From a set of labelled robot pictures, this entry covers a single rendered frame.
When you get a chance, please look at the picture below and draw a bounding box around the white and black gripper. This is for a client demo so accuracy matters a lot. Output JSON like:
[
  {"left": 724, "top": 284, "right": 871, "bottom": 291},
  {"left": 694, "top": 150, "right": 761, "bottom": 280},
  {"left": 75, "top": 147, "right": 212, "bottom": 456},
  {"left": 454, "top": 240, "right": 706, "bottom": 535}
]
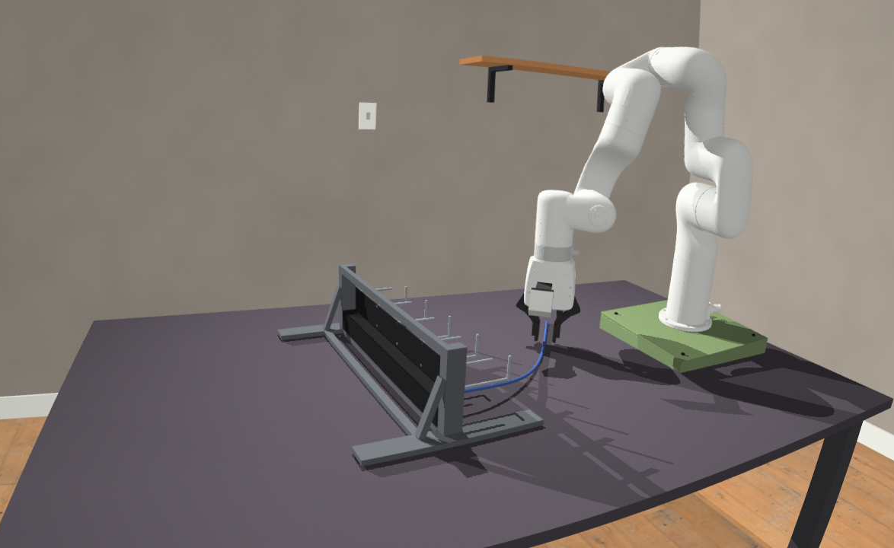
[{"left": 516, "top": 256, "right": 580, "bottom": 343}]

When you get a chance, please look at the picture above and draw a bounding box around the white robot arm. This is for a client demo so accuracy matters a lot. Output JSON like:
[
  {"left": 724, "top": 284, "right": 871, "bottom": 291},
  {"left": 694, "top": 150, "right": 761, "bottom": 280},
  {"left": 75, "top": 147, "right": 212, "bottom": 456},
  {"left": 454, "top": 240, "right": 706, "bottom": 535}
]
[{"left": 534, "top": 47, "right": 753, "bottom": 332}]

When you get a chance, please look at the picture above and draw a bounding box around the grey patch panel rack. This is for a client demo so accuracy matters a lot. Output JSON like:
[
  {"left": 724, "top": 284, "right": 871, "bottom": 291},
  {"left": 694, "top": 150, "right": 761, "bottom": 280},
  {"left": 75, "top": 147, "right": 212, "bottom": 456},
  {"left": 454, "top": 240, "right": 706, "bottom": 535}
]
[{"left": 277, "top": 264, "right": 544, "bottom": 466}]

